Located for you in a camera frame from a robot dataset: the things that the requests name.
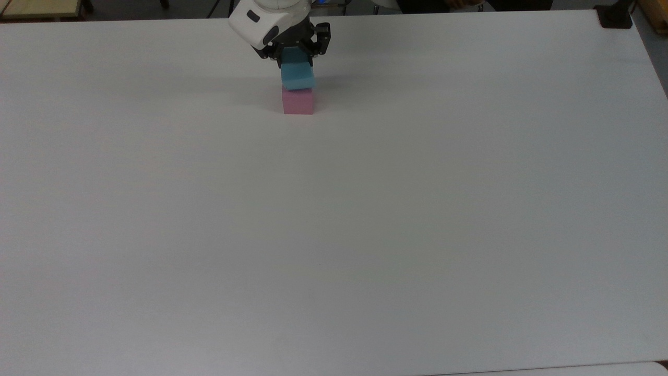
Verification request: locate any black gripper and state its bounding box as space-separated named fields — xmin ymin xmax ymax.
xmin=259 ymin=21 xmax=332 ymax=69

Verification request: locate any blue foam cube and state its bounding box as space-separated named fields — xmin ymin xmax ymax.
xmin=280 ymin=46 xmax=317 ymax=91

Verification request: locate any pink foam cube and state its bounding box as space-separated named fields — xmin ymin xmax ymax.
xmin=282 ymin=86 xmax=315 ymax=115

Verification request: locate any light wooden table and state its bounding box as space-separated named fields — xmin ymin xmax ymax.
xmin=0 ymin=0 xmax=87 ymax=22

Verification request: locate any wooden board edge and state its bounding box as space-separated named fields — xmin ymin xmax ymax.
xmin=634 ymin=0 xmax=668 ymax=35

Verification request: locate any black clamp pole mount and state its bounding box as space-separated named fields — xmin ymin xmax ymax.
xmin=594 ymin=2 xmax=635 ymax=30

